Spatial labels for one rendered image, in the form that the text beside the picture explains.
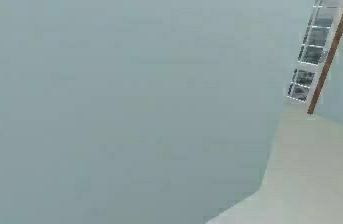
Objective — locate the brown wooden door frame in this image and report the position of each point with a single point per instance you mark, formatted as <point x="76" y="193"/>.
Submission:
<point x="329" y="56"/>

